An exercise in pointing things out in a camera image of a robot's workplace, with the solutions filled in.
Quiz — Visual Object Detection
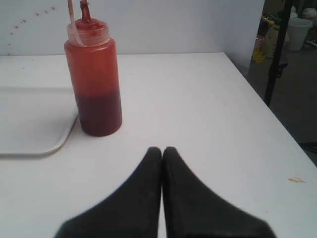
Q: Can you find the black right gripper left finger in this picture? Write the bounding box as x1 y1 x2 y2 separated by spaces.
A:
55 147 162 238

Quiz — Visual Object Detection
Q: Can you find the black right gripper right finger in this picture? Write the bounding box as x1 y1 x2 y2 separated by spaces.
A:
162 147 276 238

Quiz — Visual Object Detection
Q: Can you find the red sauce squeeze bottle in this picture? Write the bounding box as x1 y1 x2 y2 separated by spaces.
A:
64 0 122 137

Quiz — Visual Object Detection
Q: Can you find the white rectangular tray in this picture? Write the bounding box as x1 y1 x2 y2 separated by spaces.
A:
0 86 78 158

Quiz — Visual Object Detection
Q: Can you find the black tripod stand pole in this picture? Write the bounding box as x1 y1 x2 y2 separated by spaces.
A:
264 0 294 107

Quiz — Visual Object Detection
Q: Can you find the yellow caution sign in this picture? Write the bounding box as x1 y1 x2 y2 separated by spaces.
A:
252 16 280 64

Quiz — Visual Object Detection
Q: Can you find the white plastic bucket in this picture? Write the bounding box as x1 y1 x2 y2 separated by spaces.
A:
287 18 313 52

